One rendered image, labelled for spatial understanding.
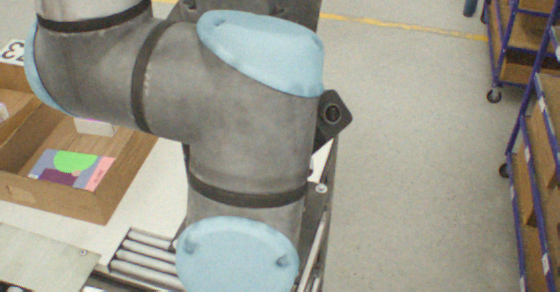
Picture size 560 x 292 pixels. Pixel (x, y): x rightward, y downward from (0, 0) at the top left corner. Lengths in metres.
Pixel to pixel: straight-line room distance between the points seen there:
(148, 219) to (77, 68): 0.73
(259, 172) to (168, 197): 0.79
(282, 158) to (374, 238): 1.69
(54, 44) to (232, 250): 0.20
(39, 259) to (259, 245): 0.78
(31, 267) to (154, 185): 0.32
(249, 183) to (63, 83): 0.16
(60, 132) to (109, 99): 0.98
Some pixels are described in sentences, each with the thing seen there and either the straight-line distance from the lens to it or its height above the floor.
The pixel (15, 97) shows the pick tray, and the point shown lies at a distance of 1.56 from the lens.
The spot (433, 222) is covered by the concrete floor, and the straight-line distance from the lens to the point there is 2.14.
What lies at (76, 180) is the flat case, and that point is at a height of 0.79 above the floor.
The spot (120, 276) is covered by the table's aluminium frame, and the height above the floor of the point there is 0.72.
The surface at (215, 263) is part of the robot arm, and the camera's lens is 0.39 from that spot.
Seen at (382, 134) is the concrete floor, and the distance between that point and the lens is 2.49.
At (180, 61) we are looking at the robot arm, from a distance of 0.37.
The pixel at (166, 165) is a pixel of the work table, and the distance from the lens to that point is 1.21.
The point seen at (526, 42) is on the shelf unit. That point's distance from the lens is 2.78.
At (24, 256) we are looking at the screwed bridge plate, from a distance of 1.12.
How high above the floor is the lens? 1.56
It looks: 40 degrees down
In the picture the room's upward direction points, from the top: straight up
